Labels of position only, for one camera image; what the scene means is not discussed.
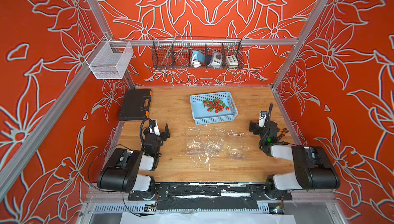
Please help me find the grey box with dials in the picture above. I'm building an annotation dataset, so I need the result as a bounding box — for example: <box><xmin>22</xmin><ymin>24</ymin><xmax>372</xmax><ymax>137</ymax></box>
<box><xmin>206</xmin><ymin>51</ymin><xmax>223</xmax><ymax>68</ymax></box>

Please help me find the black plastic tool case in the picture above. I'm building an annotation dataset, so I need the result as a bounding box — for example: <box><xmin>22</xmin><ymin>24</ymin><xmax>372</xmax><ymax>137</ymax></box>
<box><xmin>118</xmin><ymin>89</ymin><xmax>152</xmax><ymax>121</ymax></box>

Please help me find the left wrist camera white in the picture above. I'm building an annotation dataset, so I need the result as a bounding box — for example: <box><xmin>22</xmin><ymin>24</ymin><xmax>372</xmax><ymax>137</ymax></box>
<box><xmin>148</xmin><ymin>119</ymin><xmax>160</xmax><ymax>136</ymax></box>

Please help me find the blue white device in basket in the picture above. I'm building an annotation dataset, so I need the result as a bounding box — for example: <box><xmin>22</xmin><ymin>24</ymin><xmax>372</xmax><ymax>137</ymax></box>
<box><xmin>191</xmin><ymin>51</ymin><xmax>205</xmax><ymax>68</ymax></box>

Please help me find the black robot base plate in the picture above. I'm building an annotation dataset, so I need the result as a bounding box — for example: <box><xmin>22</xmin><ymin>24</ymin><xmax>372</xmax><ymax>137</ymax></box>
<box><xmin>128</xmin><ymin>183</ymin><xmax>292</xmax><ymax>213</ymax></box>

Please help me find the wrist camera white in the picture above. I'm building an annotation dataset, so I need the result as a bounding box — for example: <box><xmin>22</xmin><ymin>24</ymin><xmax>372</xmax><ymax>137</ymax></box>
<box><xmin>148</xmin><ymin>119</ymin><xmax>160</xmax><ymax>136</ymax></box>
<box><xmin>258</xmin><ymin>111</ymin><xmax>268</xmax><ymax>128</ymax></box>

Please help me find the blue perforated plastic basket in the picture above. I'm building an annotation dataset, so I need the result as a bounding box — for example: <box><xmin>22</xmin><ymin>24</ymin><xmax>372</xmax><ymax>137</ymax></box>
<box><xmin>190</xmin><ymin>92</ymin><xmax>239</xmax><ymax>125</ymax></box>

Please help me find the pile of strawberries in basket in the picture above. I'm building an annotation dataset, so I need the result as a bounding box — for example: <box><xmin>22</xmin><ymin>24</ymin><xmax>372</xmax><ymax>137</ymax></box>
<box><xmin>203</xmin><ymin>98</ymin><xmax>230</xmax><ymax>114</ymax></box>

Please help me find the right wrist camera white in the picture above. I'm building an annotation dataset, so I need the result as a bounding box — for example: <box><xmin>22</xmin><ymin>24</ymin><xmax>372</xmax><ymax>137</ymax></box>
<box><xmin>258</xmin><ymin>111</ymin><xmax>268</xmax><ymax>128</ymax></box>

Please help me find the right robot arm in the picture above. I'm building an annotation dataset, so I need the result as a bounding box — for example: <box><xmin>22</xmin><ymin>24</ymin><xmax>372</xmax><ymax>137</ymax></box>
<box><xmin>249</xmin><ymin>121</ymin><xmax>341</xmax><ymax>200</ymax></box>

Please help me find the clear clamshell container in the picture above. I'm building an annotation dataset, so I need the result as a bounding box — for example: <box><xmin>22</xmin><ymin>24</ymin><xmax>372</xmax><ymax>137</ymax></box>
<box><xmin>185</xmin><ymin>127</ymin><xmax>203</xmax><ymax>155</ymax></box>
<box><xmin>204</xmin><ymin>136</ymin><xmax>224</xmax><ymax>156</ymax></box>
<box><xmin>215</xmin><ymin>128</ymin><xmax>247</xmax><ymax>160</ymax></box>

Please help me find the white button box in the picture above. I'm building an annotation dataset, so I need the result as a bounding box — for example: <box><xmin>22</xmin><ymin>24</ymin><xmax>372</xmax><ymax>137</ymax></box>
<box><xmin>226</xmin><ymin>55</ymin><xmax>239</xmax><ymax>69</ymax></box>

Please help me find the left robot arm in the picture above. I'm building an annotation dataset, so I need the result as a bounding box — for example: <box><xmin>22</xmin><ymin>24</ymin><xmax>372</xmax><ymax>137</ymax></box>
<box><xmin>96</xmin><ymin>118</ymin><xmax>171</xmax><ymax>199</ymax></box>

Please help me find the clear acrylic wall box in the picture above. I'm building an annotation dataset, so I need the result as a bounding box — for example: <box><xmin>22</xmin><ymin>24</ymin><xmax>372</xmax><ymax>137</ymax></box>
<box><xmin>85</xmin><ymin>40</ymin><xmax>134</xmax><ymax>80</ymax></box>

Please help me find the black wire wall basket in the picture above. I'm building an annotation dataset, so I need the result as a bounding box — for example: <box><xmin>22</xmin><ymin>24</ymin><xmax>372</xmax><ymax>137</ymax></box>
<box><xmin>152</xmin><ymin>36</ymin><xmax>244</xmax><ymax>70</ymax></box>

